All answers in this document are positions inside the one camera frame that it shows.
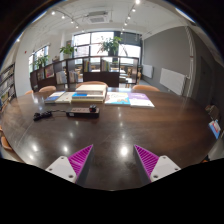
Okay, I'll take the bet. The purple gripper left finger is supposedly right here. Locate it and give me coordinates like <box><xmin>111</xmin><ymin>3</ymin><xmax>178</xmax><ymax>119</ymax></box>
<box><xmin>46</xmin><ymin>145</ymin><xmax>93</xmax><ymax>183</ymax></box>

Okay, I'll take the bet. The stack of books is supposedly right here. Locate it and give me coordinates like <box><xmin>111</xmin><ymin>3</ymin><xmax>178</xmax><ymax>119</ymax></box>
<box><xmin>72</xmin><ymin>84</ymin><xmax>107</xmax><ymax>102</ymax></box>

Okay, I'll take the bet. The potted plant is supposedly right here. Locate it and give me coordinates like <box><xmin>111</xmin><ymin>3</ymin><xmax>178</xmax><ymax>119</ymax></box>
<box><xmin>99</xmin><ymin>36</ymin><xmax>121</xmax><ymax>56</ymax></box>
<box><xmin>60</xmin><ymin>44</ymin><xmax>76</xmax><ymax>59</ymax></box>

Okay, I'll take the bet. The ceiling air conditioner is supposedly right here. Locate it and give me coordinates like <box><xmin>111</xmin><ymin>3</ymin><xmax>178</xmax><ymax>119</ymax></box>
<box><xmin>86</xmin><ymin>11</ymin><xmax>108</xmax><ymax>24</ymax></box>

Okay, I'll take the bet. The purple white book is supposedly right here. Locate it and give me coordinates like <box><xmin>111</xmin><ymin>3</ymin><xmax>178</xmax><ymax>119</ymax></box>
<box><xmin>128</xmin><ymin>93</ymin><xmax>154</xmax><ymax>108</ymax></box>

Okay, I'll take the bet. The left wall bookshelf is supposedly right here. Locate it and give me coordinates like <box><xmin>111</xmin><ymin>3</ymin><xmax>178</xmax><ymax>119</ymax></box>
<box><xmin>0</xmin><ymin>64</ymin><xmax>16</xmax><ymax>108</ymax></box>

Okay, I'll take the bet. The black charger plug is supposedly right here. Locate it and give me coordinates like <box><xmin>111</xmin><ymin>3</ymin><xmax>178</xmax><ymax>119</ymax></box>
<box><xmin>89</xmin><ymin>105</ymin><xmax>97</xmax><ymax>112</ymax></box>

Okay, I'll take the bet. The dark wooden bookshelf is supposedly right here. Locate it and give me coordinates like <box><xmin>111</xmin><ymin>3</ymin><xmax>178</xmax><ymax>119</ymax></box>
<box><xmin>30</xmin><ymin>56</ymin><xmax>139</xmax><ymax>91</ymax></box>

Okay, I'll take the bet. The blue item at right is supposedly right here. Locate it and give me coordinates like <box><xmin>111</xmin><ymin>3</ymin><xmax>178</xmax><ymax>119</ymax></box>
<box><xmin>209</xmin><ymin>120</ymin><xmax>221</xmax><ymax>138</ymax></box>

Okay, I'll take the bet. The orange chair middle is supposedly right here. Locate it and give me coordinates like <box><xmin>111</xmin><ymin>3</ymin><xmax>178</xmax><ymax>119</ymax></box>
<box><xmin>76</xmin><ymin>81</ymin><xmax>108</xmax><ymax>88</ymax></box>

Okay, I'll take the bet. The orange chair right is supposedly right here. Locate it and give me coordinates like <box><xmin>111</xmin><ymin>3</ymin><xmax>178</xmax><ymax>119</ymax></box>
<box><xmin>132</xmin><ymin>85</ymin><xmax>160</xmax><ymax>92</ymax></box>

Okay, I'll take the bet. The white wall radiator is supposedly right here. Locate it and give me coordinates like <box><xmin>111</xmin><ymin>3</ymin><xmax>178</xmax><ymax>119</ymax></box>
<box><xmin>160</xmin><ymin>68</ymin><xmax>186</xmax><ymax>95</ymax></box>

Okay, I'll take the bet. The potted plant left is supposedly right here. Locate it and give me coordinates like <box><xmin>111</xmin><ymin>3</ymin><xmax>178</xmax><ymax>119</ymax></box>
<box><xmin>60</xmin><ymin>44</ymin><xmax>76</xmax><ymax>59</ymax></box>

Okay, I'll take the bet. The black coiled cable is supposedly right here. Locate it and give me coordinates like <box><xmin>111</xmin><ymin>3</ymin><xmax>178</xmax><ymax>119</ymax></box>
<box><xmin>32</xmin><ymin>110</ymin><xmax>68</xmax><ymax>122</ymax></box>

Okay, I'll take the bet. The blue book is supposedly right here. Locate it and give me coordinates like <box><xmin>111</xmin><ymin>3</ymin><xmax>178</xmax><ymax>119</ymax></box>
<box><xmin>44</xmin><ymin>91</ymin><xmax>64</xmax><ymax>103</ymax></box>

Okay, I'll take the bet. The potted plant centre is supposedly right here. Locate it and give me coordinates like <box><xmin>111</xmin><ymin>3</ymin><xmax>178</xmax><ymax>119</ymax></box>
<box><xmin>99</xmin><ymin>36</ymin><xmax>121</xmax><ymax>56</ymax></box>

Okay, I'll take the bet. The colourful illustrated book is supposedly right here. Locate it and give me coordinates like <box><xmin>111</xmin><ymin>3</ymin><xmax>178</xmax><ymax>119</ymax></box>
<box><xmin>105</xmin><ymin>92</ymin><xmax>130</xmax><ymax>105</ymax></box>

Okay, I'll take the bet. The orange chair left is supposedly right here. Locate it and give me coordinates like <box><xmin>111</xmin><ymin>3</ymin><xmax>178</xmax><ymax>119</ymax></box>
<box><xmin>39</xmin><ymin>86</ymin><xmax>56</xmax><ymax>92</ymax></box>

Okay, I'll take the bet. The black power strip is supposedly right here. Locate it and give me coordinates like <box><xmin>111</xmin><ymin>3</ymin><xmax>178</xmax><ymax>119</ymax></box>
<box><xmin>66</xmin><ymin>107</ymin><xmax>100</xmax><ymax>118</ymax></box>

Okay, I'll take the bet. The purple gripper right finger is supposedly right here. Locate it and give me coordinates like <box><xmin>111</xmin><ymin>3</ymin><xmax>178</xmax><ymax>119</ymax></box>
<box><xmin>134</xmin><ymin>145</ymin><xmax>180</xmax><ymax>183</ymax></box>

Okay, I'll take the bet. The orange chair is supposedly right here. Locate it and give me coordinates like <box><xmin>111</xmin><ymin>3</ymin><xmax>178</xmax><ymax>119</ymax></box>
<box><xmin>39</xmin><ymin>86</ymin><xmax>56</xmax><ymax>92</ymax></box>
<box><xmin>76</xmin><ymin>81</ymin><xmax>108</xmax><ymax>88</ymax></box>
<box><xmin>132</xmin><ymin>85</ymin><xmax>160</xmax><ymax>92</ymax></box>

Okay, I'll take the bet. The pale green book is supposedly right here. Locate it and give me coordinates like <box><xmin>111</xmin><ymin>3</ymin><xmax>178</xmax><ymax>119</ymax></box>
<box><xmin>56</xmin><ymin>92</ymin><xmax>74</xmax><ymax>104</ymax></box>

